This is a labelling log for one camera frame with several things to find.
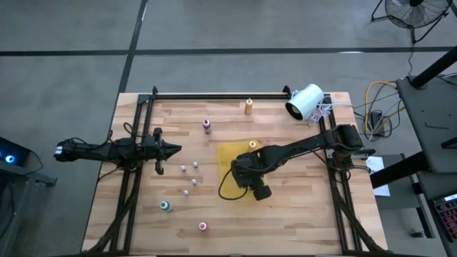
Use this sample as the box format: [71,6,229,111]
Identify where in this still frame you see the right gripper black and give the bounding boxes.
[231,152,273,202]

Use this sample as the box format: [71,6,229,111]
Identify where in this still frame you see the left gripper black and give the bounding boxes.
[142,127,182,176]

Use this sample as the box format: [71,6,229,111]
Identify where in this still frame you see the yellow translucent plastic bin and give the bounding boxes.
[216,141,267,203]

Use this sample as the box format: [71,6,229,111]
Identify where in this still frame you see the white paper sheet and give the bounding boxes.
[366,156,392,198]

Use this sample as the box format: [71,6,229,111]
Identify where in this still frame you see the black power strip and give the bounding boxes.
[367,109,385,126]

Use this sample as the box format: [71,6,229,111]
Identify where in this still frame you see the black device blue light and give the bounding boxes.
[0,137,31,168]

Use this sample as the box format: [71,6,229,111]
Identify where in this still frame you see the grey side desk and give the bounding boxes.
[396,73,457,174]

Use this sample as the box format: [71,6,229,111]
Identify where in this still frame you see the backlit keyboard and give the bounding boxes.
[431,194,457,243]

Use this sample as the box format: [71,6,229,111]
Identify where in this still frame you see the black round pole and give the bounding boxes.
[410,46,457,90]

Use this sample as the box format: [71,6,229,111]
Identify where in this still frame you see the black floor fan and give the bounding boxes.
[371,0,454,44]

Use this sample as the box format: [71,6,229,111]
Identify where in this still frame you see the white camera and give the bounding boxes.
[284,83,325,121]

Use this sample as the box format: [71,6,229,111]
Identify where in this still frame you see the yellow floor cable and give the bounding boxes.
[363,80,406,135]

